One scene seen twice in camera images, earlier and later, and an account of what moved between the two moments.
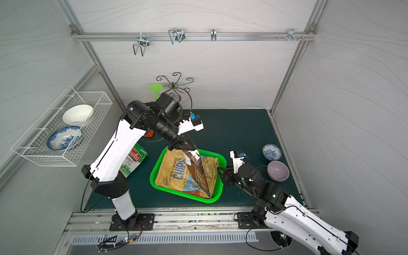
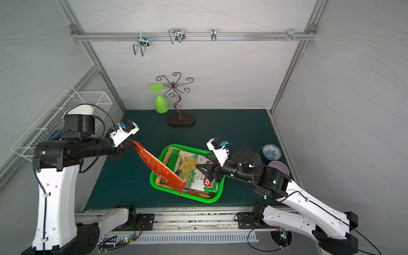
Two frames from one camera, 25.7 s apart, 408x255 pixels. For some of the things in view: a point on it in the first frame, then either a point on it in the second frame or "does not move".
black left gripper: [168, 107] → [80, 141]
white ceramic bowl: [78, 113] does not move
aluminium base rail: [171, 226] does not move
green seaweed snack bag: [133, 160] → [184, 162]
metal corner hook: [290, 34] does not move
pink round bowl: [278, 171] does not move
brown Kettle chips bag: [196, 169] → [199, 193]
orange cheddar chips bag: [150, 134] → [164, 173]
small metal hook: [213, 34] does not move
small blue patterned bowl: [272, 152] does not move
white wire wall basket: [59, 135] does not move
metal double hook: [143, 42] does not move
